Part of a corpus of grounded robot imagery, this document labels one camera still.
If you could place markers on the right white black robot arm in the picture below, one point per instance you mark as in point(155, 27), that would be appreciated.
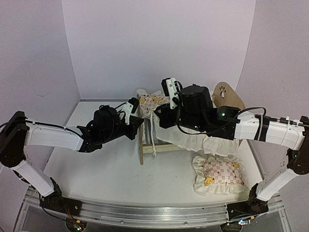
point(191, 110)

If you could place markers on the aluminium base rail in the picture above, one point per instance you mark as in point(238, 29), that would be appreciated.
point(179, 217)

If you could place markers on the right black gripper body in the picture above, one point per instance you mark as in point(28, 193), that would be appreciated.
point(166, 122)

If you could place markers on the duck print ruffled bed cover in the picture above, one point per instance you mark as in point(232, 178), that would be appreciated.
point(183, 139)

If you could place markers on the duck print ruffled pillow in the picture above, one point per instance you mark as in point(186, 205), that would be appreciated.
point(219, 175)

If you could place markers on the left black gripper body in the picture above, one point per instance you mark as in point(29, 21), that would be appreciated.
point(113, 133)

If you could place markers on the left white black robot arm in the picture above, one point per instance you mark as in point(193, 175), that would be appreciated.
point(19, 132)

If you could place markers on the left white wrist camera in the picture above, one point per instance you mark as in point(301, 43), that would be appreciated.
point(129, 108)

